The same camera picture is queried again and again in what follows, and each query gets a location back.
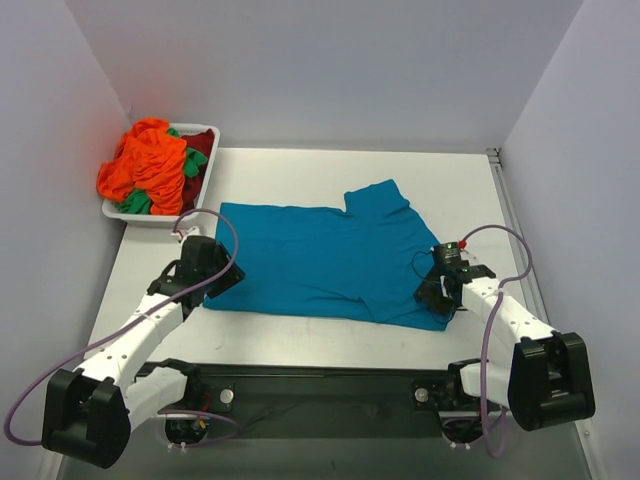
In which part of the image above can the aluminium frame rail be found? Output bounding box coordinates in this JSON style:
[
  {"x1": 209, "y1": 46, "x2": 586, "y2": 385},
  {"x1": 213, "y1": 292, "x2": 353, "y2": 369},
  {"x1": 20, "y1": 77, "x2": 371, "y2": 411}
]
[{"x1": 487, "y1": 147, "x2": 596, "y2": 480}]

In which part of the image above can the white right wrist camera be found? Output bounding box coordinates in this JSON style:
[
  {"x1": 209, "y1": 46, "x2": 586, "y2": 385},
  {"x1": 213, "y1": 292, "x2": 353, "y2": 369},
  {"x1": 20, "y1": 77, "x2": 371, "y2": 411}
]
[{"x1": 458, "y1": 240, "x2": 477, "y2": 264}]

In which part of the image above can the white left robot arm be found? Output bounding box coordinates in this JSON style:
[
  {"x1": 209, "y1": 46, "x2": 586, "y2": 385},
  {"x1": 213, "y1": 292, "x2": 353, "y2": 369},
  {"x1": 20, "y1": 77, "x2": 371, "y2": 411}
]
[{"x1": 41, "y1": 235, "x2": 245, "y2": 468}]

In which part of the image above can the blue t shirt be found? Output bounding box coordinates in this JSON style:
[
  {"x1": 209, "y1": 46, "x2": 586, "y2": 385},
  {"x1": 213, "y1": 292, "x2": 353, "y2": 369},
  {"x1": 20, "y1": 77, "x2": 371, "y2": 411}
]
[{"x1": 204, "y1": 180, "x2": 452, "y2": 331}]

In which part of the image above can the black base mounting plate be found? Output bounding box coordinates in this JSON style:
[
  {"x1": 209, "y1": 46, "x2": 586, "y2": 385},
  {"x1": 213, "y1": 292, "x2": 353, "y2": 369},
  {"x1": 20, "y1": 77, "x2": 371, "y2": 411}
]
[{"x1": 165, "y1": 364, "x2": 482, "y2": 445}]

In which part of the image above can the green t shirt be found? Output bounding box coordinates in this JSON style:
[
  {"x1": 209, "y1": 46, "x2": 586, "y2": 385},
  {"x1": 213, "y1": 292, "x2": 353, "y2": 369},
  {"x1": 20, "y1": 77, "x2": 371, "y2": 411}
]
[{"x1": 112, "y1": 129, "x2": 215, "y2": 215}]

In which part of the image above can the white plastic basket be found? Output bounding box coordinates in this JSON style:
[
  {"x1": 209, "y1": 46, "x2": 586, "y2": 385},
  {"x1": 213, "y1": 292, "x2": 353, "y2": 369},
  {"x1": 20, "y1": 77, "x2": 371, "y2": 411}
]
[{"x1": 102, "y1": 120, "x2": 220, "y2": 228}]

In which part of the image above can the orange t shirt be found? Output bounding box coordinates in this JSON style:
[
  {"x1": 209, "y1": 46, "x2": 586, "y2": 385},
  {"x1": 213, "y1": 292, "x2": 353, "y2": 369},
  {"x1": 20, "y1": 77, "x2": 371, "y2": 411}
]
[{"x1": 96, "y1": 117, "x2": 187, "y2": 216}]

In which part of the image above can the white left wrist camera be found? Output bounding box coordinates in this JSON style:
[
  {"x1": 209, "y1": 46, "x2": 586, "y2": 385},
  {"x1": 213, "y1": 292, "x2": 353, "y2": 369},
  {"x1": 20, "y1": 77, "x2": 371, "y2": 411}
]
[{"x1": 171, "y1": 225, "x2": 206, "y2": 243}]

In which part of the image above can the dark red t shirt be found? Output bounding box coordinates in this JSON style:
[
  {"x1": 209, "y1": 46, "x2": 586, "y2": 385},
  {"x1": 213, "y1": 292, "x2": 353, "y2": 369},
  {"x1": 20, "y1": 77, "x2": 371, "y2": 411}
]
[{"x1": 180, "y1": 129, "x2": 215, "y2": 213}]

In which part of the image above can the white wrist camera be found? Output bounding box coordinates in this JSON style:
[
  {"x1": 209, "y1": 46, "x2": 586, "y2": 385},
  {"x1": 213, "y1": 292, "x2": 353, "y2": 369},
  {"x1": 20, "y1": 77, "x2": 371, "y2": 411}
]
[
  {"x1": 458, "y1": 240, "x2": 477, "y2": 264},
  {"x1": 171, "y1": 225, "x2": 206, "y2": 243}
]

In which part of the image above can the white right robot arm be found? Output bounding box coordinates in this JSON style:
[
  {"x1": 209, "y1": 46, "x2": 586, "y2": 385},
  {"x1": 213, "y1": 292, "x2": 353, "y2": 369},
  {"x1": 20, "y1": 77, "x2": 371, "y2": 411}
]
[{"x1": 414, "y1": 242, "x2": 596, "y2": 431}]

